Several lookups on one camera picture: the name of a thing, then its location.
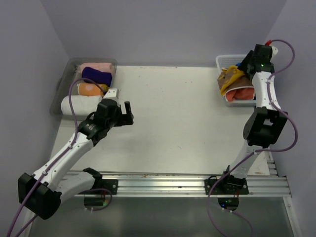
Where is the aluminium mounting rail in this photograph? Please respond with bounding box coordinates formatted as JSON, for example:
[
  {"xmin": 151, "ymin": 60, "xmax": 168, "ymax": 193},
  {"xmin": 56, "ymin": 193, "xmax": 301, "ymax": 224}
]
[{"xmin": 101, "ymin": 171, "xmax": 291, "ymax": 198}]

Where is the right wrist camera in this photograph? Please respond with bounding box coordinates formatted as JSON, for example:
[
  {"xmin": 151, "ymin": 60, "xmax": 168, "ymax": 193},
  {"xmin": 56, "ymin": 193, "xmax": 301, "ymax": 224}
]
[{"xmin": 265, "ymin": 40, "xmax": 278, "ymax": 59}]

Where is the white rolled towel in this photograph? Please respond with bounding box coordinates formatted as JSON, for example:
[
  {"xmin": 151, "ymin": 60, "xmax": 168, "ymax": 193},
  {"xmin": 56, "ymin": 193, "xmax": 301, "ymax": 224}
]
[{"xmin": 60, "ymin": 95, "xmax": 102, "ymax": 116}]

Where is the orange rolled towel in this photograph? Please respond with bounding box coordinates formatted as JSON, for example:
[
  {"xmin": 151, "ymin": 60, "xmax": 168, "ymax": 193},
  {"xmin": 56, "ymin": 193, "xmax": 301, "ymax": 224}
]
[{"xmin": 78, "ymin": 82, "xmax": 109, "ymax": 96}]

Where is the brown orange towel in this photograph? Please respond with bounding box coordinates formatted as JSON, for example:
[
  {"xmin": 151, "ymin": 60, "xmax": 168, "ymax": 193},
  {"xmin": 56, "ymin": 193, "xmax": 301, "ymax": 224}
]
[{"xmin": 224, "ymin": 76, "xmax": 255, "ymax": 102}]

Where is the yellow bear towel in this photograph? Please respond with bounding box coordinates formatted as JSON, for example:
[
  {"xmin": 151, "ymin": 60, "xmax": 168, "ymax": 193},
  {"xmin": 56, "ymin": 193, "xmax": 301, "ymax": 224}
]
[{"xmin": 217, "ymin": 66, "xmax": 249, "ymax": 96}]

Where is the grey plastic tray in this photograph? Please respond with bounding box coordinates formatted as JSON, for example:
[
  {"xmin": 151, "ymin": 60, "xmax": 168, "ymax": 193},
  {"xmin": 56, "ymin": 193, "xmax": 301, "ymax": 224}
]
[{"xmin": 50, "ymin": 57, "xmax": 118, "ymax": 120}]

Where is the white plastic basket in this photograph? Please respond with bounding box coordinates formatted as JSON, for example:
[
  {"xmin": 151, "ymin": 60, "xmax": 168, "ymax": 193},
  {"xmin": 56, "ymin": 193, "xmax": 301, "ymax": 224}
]
[{"xmin": 215, "ymin": 54, "xmax": 256, "ymax": 107}]

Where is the purple rolled towel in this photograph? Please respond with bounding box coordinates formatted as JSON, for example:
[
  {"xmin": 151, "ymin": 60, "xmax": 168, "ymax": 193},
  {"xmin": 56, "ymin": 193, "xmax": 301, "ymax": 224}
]
[{"xmin": 81, "ymin": 67, "xmax": 113, "ymax": 87}]

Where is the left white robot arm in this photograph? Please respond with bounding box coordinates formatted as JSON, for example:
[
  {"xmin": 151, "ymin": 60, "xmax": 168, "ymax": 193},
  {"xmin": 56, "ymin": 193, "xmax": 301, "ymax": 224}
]
[{"xmin": 18, "ymin": 99, "xmax": 134, "ymax": 220}]

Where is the pink rolled towel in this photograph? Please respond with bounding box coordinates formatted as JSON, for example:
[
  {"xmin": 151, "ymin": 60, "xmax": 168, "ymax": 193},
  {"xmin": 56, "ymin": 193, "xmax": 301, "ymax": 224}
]
[{"xmin": 79, "ymin": 63, "xmax": 115, "ymax": 75}]

